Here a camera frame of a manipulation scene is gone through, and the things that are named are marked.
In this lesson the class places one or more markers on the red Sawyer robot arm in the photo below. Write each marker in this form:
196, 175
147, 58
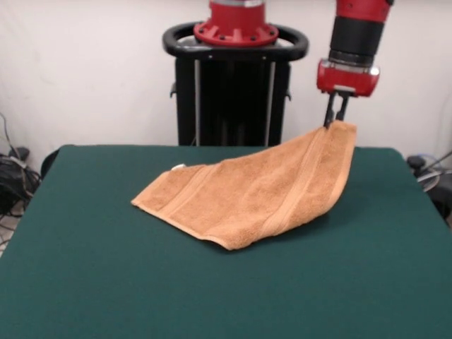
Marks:
356, 35

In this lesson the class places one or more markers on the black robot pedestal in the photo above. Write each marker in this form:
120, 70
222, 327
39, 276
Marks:
229, 106

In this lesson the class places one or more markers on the tan terry towel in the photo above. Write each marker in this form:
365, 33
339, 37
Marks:
247, 197

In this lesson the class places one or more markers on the dark green tablecloth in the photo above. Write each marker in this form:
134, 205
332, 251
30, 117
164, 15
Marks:
106, 282

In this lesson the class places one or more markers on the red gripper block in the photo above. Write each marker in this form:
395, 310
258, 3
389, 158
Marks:
346, 79

